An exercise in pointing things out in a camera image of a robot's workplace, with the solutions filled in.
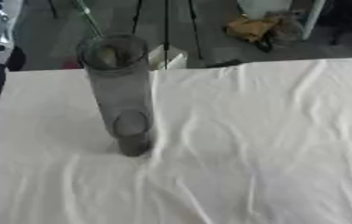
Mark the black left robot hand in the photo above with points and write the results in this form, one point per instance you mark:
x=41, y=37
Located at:
x=16, y=59

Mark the grey glass cylinder vase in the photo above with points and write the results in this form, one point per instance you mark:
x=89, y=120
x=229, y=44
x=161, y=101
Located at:
x=120, y=96

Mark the black chair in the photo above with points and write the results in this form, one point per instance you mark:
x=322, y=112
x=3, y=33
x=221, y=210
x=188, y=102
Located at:
x=348, y=17

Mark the green flower stem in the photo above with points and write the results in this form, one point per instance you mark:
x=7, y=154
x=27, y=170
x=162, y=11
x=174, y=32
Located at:
x=88, y=17

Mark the grey bag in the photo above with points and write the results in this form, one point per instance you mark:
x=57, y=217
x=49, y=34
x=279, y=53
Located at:
x=286, y=24

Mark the white board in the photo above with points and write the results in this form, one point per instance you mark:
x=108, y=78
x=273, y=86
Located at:
x=266, y=7

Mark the yellow bag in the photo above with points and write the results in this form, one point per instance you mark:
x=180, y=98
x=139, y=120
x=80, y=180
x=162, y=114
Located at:
x=248, y=28

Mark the black flat object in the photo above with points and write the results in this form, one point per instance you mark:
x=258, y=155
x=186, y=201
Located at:
x=224, y=63

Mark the black tripod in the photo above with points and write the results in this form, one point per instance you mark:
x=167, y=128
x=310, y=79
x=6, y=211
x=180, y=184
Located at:
x=166, y=29

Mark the white box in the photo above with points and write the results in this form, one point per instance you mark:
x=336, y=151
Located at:
x=176, y=59

